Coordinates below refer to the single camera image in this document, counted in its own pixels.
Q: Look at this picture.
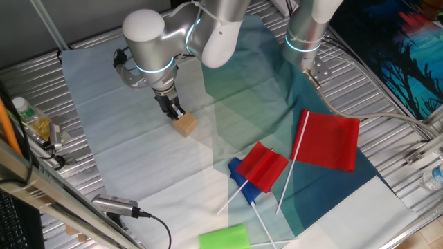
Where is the silver ribbed camera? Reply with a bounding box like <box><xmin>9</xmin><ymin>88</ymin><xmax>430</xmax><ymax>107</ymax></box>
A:
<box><xmin>91</xmin><ymin>193</ymin><xmax>140</xmax><ymax>219</ymax></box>

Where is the colourful painted poster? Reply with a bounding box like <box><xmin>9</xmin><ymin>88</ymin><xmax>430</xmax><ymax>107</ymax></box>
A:
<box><xmin>328</xmin><ymin>0</ymin><xmax>443</xmax><ymax>121</ymax></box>

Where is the small red flag white stick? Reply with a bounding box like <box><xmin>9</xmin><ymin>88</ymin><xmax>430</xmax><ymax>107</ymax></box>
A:
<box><xmin>217</xmin><ymin>140</ymin><xmax>289</xmax><ymax>216</ymax></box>

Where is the black keyboard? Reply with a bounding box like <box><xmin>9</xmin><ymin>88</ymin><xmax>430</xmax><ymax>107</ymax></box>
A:
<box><xmin>0</xmin><ymin>188</ymin><xmax>46</xmax><ymax>249</ymax></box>

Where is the thin silver rod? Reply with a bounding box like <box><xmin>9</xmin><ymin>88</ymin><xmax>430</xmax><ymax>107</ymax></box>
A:
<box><xmin>29</xmin><ymin>0</ymin><xmax>70</xmax><ymax>53</ymax></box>

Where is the teal and white patterned cloth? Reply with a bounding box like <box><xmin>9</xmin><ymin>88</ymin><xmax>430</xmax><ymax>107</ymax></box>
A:
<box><xmin>61</xmin><ymin>13</ymin><xmax>419</xmax><ymax>249</ymax></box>

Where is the thick grey cable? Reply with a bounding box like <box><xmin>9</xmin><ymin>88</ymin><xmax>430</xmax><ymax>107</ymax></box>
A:
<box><xmin>303</xmin><ymin>70</ymin><xmax>442</xmax><ymax>138</ymax></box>

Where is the thick black cable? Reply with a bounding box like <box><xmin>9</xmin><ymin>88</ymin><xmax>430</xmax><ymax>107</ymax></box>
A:
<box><xmin>0</xmin><ymin>81</ymin><xmax>35</xmax><ymax>186</ymax></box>

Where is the wrist camera with silver bracket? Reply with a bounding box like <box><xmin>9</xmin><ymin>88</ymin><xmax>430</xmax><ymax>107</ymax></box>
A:
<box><xmin>113</xmin><ymin>47</ymin><xmax>146</xmax><ymax>89</ymax></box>

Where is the black clamp tool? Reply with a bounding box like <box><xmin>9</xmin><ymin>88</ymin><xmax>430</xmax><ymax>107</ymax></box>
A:
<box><xmin>40</xmin><ymin>140</ymin><xmax>67</xmax><ymax>171</ymax></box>

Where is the orange pole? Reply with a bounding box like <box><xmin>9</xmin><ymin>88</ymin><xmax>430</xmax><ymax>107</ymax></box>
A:
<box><xmin>0</xmin><ymin>96</ymin><xmax>24</xmax><ymax>156</ymax></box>

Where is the aluminium profile bracket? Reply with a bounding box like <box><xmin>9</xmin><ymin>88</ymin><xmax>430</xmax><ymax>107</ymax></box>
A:
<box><xmin>404</xmin><ymin>105</ymin><xmax>443</xmax><ymax>165</ymax></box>

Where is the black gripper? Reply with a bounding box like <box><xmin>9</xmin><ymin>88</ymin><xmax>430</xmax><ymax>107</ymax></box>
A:
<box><xmin>152</xmin><ymin>85</ymin><xmax>187</xmax><ymax>121</ymax></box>

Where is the black camera cable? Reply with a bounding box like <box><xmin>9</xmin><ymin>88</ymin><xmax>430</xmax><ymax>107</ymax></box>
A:
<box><xmin>130</xmin><ymin>206</ymin><xmax>173</xmax><ymax>249</ymax></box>

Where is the blue flag white stick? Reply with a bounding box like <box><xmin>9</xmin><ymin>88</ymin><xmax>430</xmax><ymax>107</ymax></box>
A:
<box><xmin>227</xmin><ymin>157</ymin><xmax>278</xmax><ymax>249</ymax></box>

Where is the light wooden cube block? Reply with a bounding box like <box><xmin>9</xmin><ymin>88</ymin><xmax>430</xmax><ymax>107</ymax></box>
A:
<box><xmin>172</xmin><ymin>112</ymin><xmax>199</xmax><ymax>138</ymax></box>

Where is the large red flag white stick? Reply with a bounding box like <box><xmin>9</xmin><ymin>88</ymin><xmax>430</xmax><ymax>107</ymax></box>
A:
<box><xmin>275</xmin><ymin>109</ymin><xmax>361</xmax><ymax>215</ymax></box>

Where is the bottle with yellow liquid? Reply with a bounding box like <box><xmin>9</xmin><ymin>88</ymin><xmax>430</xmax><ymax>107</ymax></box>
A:
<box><xmin>11</xmin><ymin>96</ymin><xmax>53</xmax><ymax>142</ymax></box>

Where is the aluminium frame beam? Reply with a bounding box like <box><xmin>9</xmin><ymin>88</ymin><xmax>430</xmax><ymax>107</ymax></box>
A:
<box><xmin>0</xmin><ymin>138</ymin><xmax>146</xmax><ymax>249</ymax></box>

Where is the green flag white stick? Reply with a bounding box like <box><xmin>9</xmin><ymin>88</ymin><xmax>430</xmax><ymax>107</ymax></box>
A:
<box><xmin>198</xmin><ymin>223</ymin><xmax>297</xmax><ymax>249</ymax></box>

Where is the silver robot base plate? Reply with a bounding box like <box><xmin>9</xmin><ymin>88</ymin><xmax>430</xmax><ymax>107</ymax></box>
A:
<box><xmin>303</xmin><ymin>55</ymin><xmax>333</xmax><ymax>83</ymax></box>

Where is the clear water bottle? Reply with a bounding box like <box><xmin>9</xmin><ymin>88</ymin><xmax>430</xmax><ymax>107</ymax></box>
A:
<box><xmin>419</xmin><ymin>163</ymin><xmax>443</xmax><ymax>192</ymax></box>

